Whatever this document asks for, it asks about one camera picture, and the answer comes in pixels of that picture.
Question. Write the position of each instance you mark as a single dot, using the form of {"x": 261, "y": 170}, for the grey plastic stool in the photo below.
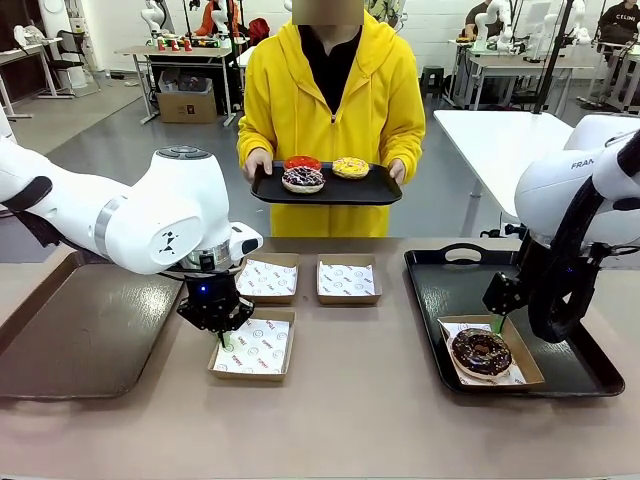
{"x": 431, "y": 80}

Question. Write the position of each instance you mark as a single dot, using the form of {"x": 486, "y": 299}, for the grey background desk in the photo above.
{"x": 530, "y": 62}

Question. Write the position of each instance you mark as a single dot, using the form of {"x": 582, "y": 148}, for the small black serving tray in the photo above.
{"x": 360, "y": 192}

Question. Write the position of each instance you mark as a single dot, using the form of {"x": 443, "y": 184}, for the white standing desk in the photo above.
{"x": 242, "y": 57}

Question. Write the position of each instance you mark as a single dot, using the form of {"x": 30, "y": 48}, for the person's right hand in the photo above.
{"x": 260, "y": 162}

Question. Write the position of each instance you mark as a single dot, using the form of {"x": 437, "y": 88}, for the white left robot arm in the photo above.
{"x": 150, "y": 220}

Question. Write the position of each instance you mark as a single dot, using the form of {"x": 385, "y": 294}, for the person in black sweatshirt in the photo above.
{"x": 620, "y": 30}

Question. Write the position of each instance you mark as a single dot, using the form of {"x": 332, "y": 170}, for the red jacket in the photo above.
{"x": 259, "y": 30}

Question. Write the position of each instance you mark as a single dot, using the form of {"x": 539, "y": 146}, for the large white table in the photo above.
{"x": 500, "y": 140}

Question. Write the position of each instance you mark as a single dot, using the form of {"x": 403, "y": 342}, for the chocolate donut with sprinkles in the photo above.
{"x": 500, "y": 357}

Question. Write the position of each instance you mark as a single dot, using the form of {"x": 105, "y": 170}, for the white side table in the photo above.
{"x": 25, "y": 50}

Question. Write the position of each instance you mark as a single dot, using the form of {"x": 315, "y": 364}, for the black camera stand pole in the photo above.
{"x": 552, "y": 60}

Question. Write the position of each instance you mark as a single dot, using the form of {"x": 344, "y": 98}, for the person's left forearm yellow sleeve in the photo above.
{"x": 411, "y": 137}

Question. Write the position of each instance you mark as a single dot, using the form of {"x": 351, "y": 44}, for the red iced donut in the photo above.
{"x": 295, "y": 162}

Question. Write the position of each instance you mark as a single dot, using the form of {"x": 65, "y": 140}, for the black office chair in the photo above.
{"x": 72, "y": 50}

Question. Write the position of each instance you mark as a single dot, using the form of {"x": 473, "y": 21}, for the person in yellow hoodie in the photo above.
{"x": 330, "y": 85}

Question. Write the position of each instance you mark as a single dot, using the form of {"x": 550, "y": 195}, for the brown serving tray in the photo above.
{"x": 90, "y": 330}

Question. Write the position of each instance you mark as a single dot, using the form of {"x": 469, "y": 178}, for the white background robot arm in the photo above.
{"x": 152, "y": 15}
{"x": 220, "y": 22}

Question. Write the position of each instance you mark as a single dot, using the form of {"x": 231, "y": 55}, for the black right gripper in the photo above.
{"x": 505, "y": 295}

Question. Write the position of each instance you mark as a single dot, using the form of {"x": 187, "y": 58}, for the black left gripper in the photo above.
{"x": 210, "y": 295}

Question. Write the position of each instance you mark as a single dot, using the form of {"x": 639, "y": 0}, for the seated person in dark clothes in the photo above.
{"x": 477, "y": 20}

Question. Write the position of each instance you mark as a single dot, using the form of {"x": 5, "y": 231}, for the brown cardboard box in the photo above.
{"x": 187, "y": 107}

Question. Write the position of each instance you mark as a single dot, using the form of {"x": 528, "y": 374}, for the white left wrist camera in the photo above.
{"x": 250, "y": 245}

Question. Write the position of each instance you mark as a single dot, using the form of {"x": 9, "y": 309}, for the yellow iced donut with sprinkles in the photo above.
{"x": 357, "y": 167}

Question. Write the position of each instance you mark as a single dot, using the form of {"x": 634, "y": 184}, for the person in orange jacket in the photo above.
{"x": 207, "y": 20}

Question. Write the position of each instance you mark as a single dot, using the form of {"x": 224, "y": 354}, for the person's left hand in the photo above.
{"x": 397, "y": 170}

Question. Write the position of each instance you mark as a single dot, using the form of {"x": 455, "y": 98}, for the wooden top desk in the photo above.
{"x": 170, "y": 51}

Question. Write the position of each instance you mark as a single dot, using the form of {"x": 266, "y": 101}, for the chocolate sprinkled donut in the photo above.
{"x": 295, "y": 180}

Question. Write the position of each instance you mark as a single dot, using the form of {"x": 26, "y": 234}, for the kraft paper food box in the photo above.
{"x": 530, "y": 355}
{"x": 250, "y": 376}
{"x": 280, "y": 299}
{"x": 350, "y": 300}

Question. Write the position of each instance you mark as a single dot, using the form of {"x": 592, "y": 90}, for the person's right forearm yellow sleeve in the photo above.
{"x": 252, "y": 135}

